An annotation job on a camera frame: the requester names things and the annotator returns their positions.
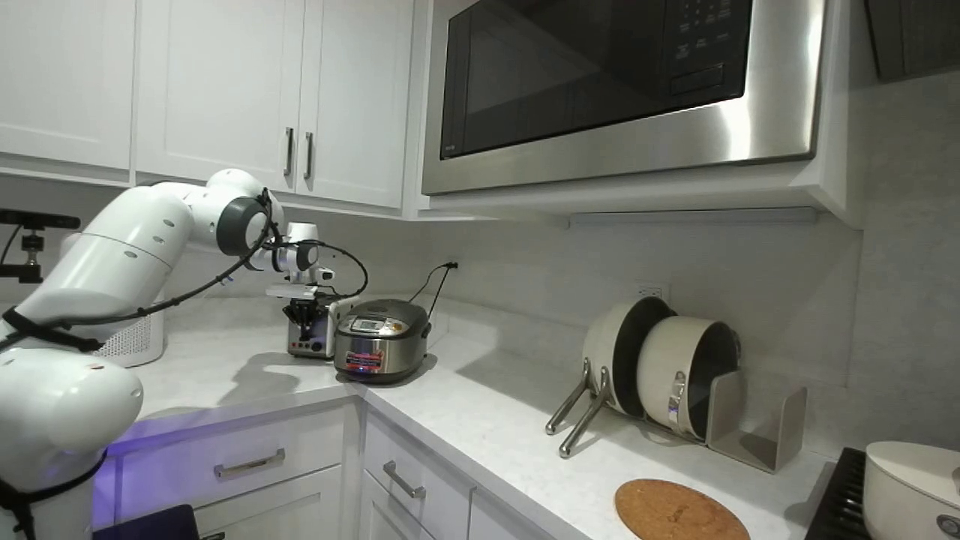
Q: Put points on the dark range hood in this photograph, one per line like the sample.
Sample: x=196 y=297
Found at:
x=915 y=35

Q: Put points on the round cork trivet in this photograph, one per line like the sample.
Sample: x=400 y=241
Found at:
x=679 y=511

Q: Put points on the dark navy seat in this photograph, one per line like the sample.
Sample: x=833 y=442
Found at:
x=151 y=525

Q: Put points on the white lidded pot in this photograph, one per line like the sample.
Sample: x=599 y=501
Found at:
x=910 y=492

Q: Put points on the silver two-slot toaster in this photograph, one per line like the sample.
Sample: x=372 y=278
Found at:
x=336 y=334

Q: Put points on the cream saucepan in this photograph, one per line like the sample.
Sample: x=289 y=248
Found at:
x=674 y=376

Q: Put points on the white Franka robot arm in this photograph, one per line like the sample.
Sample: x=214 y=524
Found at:
x=99 y=251

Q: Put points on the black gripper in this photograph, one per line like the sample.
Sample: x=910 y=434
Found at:
x=308 y=309

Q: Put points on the black gas cooktop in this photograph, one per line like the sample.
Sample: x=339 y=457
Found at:
x=842 y=499

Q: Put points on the white cabinet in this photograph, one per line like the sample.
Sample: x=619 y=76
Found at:
x=198 y=78
x=302 y=451

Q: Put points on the black camera stand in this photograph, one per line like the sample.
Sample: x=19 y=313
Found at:
x=35 y=220

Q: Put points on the white upper cabinet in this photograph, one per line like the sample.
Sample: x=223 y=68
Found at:
x=198 y=78

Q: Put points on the stainless steel microwave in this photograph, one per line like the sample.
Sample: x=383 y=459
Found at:
x=601 y=78

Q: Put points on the steel rice cooker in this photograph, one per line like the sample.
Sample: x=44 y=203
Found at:
x=378 y=344

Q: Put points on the white lower cabinet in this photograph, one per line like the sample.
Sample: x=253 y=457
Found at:
x=302 y=451

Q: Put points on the beige pan rack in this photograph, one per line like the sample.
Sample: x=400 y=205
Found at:
x=781 y=434

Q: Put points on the cream frying pan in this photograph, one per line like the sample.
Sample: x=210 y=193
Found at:
x=608 y=348

